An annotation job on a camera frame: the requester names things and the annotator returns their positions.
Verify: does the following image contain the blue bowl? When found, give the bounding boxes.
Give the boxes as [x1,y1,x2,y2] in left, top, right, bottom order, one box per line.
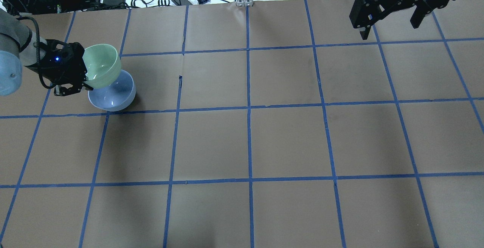
[88,70,137,112]

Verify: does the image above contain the green bowl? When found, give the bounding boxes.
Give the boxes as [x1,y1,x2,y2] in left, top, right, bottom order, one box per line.
[82,43,121,89]

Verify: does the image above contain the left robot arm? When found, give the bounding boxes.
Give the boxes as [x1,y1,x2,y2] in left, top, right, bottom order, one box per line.
[0,10,93,96]

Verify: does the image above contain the brown paper table mat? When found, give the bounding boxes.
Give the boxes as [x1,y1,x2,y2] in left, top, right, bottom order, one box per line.
[1,0,483,248]

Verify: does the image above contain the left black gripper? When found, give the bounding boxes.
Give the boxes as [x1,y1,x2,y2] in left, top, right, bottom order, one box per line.
[37,39,94,96]

